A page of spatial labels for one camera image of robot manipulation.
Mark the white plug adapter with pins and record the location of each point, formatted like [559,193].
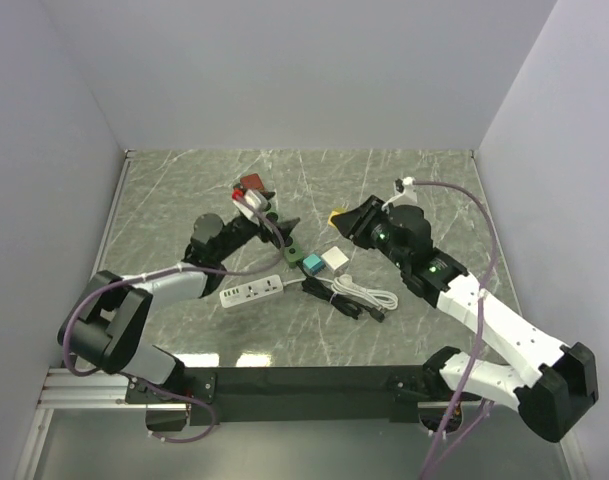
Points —
[335,259]

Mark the black base beam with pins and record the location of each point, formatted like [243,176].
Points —
[262,394]

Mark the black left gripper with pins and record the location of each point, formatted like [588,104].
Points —
[265,234]

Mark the red plug adapter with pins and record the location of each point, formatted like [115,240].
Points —
[252,182]

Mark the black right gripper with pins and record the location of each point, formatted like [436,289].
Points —
[355,223]

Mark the white power strip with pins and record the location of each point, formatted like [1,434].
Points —
[252,291]

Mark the aluminium frame rail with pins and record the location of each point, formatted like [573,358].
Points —
[62,390]

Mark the teal plug adapter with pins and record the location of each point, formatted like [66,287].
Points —
[313,265]

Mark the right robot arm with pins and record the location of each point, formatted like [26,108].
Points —
[550,384]

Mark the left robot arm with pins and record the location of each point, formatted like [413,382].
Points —
[106,326]

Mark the green power strip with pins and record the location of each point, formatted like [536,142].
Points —
[292,254]

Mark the yellow plug adapter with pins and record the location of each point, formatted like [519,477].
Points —
[333,213]

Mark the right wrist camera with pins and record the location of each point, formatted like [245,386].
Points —
[404,193]

